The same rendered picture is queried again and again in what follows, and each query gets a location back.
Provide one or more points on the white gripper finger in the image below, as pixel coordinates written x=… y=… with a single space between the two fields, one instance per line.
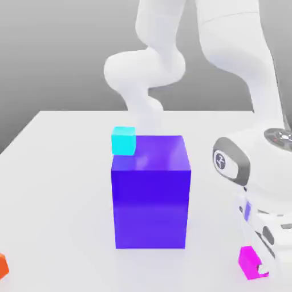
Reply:
x=262 y=270

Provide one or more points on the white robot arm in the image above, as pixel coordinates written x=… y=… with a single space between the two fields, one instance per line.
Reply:
x=146 y=68

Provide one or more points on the small magenta cube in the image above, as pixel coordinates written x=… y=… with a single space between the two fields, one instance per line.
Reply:
x=247 y=262

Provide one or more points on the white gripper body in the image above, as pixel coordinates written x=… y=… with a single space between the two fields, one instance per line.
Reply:
x=251 y=235

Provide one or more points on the small cyan cube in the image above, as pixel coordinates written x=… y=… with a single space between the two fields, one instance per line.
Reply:
x=123 y=141

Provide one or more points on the small orange cube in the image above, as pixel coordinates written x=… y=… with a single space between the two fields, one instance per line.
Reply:
x=3 y=267

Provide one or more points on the large purple box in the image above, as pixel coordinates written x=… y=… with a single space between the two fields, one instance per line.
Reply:
x=150 y=205

